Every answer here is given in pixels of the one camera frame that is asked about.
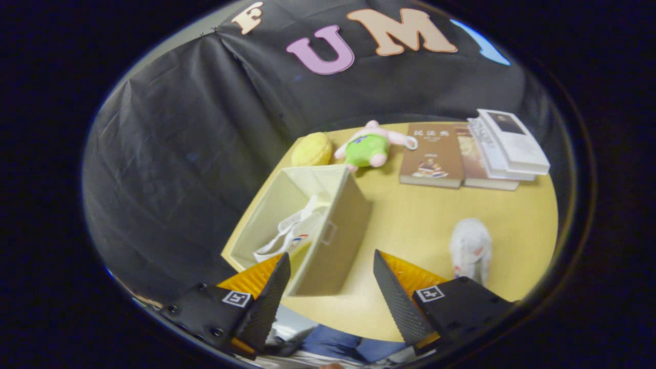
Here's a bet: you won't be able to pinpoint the dark brown book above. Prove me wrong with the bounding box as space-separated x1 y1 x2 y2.
454 123 521 192

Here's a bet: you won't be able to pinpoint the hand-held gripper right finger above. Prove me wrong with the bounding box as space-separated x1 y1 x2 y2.
373 250 516 357

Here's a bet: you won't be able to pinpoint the person's blue jeans legs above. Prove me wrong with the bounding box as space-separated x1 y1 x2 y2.
300 324 408 364

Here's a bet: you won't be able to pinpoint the white canvas shoe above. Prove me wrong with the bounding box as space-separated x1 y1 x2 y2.
449 218 494 288
253 194 331 263

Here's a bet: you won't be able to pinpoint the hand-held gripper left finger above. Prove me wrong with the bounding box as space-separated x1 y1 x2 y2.
160 252 292 359

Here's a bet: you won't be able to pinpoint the white book with dark picture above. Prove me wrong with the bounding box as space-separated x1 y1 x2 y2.
477 109 551 176

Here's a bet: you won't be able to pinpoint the white book with patterned cover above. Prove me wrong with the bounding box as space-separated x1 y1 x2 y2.
466 117 537 181

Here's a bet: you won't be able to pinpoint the beige fabric storage box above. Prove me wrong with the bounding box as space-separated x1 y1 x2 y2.
220 164 373 298

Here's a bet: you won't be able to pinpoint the brown book with cake print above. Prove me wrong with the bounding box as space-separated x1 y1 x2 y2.
399 123 466 189

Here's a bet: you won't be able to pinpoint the yellow plush toy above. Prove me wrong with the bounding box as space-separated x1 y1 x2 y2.
291 132 334 167

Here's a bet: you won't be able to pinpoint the green and pink plush toy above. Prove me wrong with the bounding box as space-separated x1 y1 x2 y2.
334 120 418 172

